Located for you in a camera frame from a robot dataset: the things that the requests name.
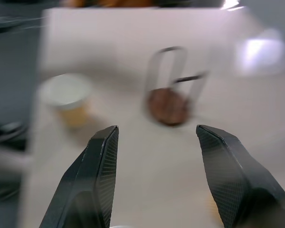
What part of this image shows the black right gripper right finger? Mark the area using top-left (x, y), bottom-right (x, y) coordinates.
top-left (196, 124), bottom-right (285, 228)

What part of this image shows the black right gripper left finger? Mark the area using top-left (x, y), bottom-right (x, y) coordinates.
top-left (38, 125), bottom-right (120, 228)

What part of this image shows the yellow paper cup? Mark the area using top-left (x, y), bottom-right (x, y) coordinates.
top-left (39, 74), bottom-right (93, 129)

